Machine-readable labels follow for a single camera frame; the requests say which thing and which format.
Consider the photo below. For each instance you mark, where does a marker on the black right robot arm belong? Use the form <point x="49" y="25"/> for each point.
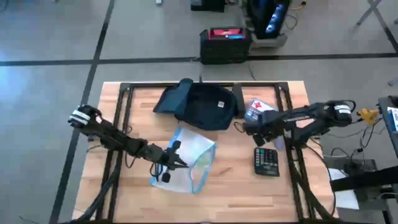
<point x="298" y="116"/>

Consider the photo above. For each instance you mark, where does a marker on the black calculator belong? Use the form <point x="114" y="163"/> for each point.
<point x="266" y="161"/>

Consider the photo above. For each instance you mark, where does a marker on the black computer tower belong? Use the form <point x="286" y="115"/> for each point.
<point x="267" y="15"/>

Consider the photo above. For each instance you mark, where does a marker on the grey computer stand base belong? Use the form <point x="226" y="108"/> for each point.
<point x="270" y="43"/>

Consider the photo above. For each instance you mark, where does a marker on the black toolbox with red lid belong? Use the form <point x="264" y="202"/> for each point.
<point x="224" y="49"/>

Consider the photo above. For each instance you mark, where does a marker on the black box on floor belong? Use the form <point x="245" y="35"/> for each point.
<point x="206" y="5"/>

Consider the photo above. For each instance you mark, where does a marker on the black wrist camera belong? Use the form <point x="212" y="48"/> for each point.
<point x="165" y="177"/>
<point x="258" y="140"/>

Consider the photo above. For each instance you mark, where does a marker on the navy blue backpack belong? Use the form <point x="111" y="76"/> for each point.
<point x="202" y="109"/>

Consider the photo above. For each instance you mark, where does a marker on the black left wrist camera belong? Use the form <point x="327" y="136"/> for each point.
<point x="165" y="177"/>

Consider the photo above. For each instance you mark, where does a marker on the white mesh pouch blue trim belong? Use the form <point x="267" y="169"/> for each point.
<point x="192" y="143"/>

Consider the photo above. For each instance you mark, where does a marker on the small white floor object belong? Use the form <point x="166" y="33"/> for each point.
<point x="159" y="1"/>

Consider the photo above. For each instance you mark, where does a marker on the white paper sheet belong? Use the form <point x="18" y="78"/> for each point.
<point x="346" y="200"/>

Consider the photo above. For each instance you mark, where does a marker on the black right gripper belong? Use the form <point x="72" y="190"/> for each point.
<point x="270" y="123"/>

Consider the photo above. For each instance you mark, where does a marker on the black metal bar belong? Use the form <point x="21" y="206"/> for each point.
<point x="363" y="180"/>

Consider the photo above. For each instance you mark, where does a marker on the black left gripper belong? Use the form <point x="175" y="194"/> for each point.
<point x="168" y="157"/>

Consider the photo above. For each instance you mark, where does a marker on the blue first aid kit box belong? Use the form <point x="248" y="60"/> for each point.
<point x="256" y="105"/>

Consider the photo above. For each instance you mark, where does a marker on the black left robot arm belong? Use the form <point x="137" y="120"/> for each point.
<point x="115" y="138"/>

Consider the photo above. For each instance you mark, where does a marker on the black power adapter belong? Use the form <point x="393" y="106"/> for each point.
<point x="353" y="165"/>

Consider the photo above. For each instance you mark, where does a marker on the white and blue booklet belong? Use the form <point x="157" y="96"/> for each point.
<point x="394" y="119"/>

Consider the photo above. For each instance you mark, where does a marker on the black coloured marker case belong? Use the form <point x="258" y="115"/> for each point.
<point x="238" y="101"/>

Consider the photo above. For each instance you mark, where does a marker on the grey metal stand leg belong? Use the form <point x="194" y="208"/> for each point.
<point x="368" y="12"/>

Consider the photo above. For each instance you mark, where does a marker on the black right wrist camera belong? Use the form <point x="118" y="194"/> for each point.
<point x="258" y="140"/>

